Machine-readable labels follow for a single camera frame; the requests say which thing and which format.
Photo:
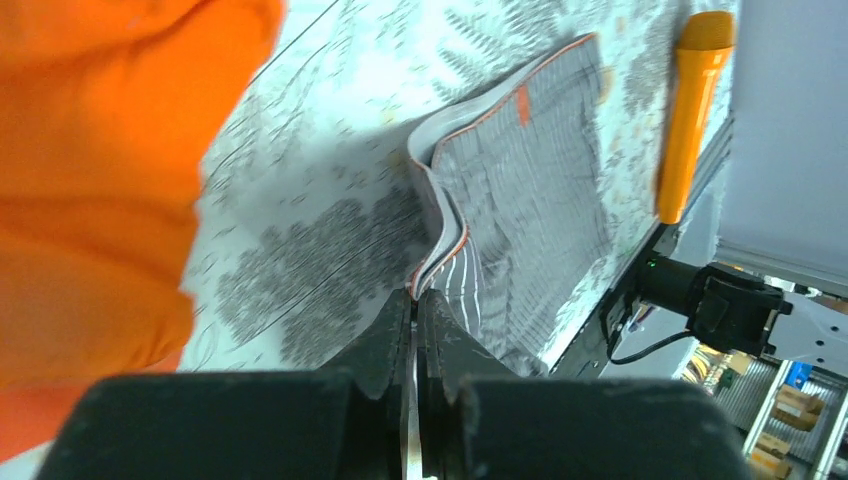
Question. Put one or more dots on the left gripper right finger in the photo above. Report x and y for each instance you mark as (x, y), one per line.
(447, 357)

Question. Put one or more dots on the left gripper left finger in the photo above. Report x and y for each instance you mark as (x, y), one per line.
(378, 364)

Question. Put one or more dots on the grey striped underwear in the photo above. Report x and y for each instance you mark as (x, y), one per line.
(508, 181)

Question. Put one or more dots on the orange underwear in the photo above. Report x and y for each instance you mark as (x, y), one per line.
(107, 109)

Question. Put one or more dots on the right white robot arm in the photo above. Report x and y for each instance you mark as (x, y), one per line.
(730, 310)

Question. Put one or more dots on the floral tablecloth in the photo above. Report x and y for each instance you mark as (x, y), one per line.
(308, 216)

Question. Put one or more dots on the orange microphone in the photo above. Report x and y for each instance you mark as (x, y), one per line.
(702, 51)

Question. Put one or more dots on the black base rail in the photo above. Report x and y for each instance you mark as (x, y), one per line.
(586, 355)

